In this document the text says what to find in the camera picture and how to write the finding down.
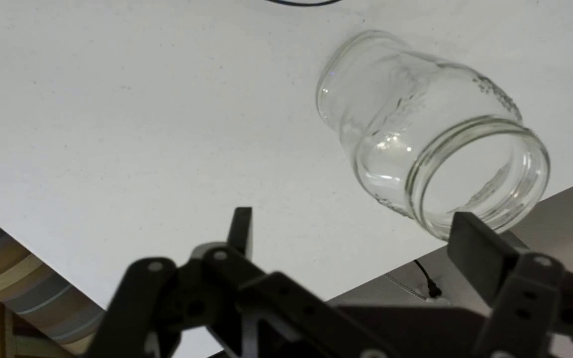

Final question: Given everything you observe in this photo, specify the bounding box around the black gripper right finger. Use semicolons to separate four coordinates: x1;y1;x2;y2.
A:
446;212;573;358

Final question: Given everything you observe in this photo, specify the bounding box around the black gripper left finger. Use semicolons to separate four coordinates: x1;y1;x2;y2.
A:
86;206;384;358

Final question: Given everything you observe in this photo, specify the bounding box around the clear glass jar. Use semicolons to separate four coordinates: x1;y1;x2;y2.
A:
314;29;553;243

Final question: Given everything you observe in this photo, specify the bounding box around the white square table top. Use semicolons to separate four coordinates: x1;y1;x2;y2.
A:
0;0;573;321

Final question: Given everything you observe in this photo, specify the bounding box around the striped sofa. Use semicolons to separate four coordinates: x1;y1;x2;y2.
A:
0;204;106;358

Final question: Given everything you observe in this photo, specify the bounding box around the black power cable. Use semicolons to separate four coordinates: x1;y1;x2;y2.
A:
412;259;444;301

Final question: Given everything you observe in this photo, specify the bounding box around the black wire whisk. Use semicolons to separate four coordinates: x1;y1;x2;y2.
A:
265;0;342;11

